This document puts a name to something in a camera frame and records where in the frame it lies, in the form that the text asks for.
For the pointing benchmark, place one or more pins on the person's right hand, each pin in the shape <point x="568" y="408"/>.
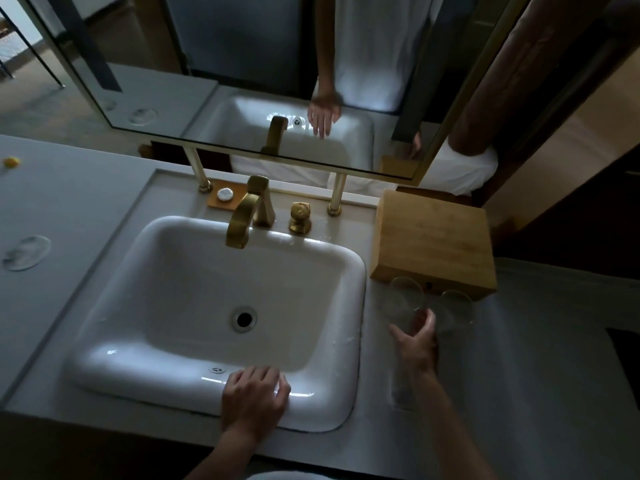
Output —
<point x="422" y="352"/>

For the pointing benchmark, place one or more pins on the person's left hand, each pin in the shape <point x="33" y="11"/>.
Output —
<point x="255" y="399"/>

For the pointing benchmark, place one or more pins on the white towel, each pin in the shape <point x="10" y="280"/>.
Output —
<point x="460" y="364"/>

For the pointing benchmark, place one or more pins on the clear drinking glass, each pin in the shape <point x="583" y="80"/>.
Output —
<point x="457" y="309"/>
<point x="405" y="294"/>

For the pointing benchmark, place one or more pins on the person's right forearm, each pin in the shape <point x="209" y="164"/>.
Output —
<point x="450" y="429"/>

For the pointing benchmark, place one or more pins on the person's white shirt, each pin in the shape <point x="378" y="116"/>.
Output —
<point x="290" y="476"/>

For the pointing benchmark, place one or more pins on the metal sink drain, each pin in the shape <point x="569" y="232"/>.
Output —
<point x="244" y="319"/>

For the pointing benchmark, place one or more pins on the wooden box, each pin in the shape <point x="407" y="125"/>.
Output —
<point x="435" y="239"/>

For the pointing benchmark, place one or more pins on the white ceramic sink basin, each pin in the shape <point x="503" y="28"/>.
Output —
<point x="175" y="279"/>

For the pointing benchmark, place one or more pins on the gold faucet spout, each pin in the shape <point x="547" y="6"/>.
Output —
<point x="240" y="219"/>

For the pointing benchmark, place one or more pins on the orange soap dish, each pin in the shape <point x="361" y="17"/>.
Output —
<point x="216" y="202"/>

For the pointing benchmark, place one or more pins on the white wrapped round soap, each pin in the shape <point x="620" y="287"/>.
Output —
<point x="225" y="194"/>

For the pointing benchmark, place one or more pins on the round paper coaster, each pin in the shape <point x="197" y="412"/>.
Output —
<point x="27" y="253"/>

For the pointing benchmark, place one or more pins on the gold framed mirror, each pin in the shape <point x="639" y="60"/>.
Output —
<point x="150" y="94"/>

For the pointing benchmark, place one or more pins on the small yellow cap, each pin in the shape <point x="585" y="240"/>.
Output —
<point x="11" y="162"/>

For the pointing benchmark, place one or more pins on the gold mirror support post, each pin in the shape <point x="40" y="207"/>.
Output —
<point x="195" y="167"/>
<point x="337" y="192"/>

